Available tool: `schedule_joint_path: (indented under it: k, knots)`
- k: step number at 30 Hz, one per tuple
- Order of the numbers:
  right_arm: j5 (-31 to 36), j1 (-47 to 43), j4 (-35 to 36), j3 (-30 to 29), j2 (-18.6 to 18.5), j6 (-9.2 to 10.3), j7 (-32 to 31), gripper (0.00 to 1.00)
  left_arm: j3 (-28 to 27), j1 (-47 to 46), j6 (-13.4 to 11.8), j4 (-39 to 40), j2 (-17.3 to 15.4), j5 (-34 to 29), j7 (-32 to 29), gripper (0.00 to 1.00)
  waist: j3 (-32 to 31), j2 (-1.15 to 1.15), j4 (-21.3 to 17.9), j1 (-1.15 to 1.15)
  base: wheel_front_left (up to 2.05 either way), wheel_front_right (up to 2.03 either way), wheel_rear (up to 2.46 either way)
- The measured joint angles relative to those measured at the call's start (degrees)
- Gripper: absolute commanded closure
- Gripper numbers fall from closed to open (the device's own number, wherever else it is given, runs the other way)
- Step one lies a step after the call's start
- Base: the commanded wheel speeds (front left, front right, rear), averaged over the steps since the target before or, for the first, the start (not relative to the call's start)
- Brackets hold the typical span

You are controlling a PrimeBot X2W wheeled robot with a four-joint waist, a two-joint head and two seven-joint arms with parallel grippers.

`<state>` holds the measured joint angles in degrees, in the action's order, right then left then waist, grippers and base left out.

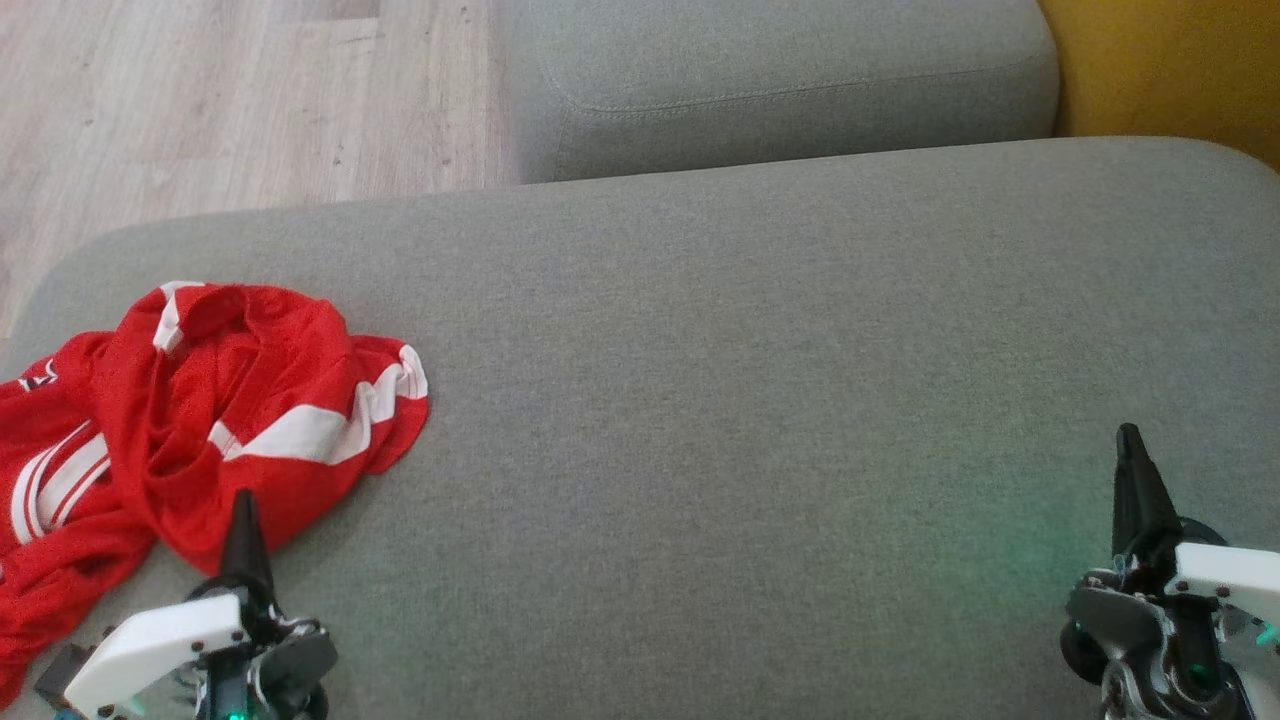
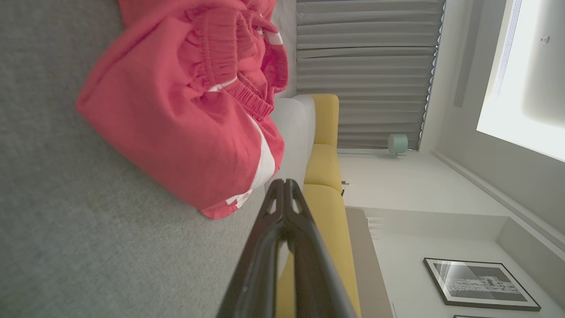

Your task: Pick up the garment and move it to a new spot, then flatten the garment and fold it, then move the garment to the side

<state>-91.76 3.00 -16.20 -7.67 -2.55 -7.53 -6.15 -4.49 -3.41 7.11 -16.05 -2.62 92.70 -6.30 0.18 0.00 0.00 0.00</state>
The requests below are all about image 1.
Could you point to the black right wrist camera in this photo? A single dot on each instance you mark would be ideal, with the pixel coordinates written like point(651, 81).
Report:
point(1082, 652)

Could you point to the small grey sofa cushion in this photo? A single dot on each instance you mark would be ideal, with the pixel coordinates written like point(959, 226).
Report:
point(780, 80)

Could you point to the red shorts with white stripe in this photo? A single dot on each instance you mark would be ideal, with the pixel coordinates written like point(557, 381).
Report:
point(260, 380)

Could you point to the yellow upholstered furniture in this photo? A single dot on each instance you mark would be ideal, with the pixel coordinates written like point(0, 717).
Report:
point(1170, 60)

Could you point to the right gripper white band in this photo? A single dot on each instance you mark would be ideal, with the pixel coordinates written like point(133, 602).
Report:
point(1230, 580)

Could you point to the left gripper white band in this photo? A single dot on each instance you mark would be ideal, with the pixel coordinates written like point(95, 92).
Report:
point(160, 650)

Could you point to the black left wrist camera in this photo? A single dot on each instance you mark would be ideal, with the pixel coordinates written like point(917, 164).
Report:
point(65, 675)

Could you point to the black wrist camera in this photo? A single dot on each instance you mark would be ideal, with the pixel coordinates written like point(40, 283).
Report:
point(65, 675)
point(1082, 652)

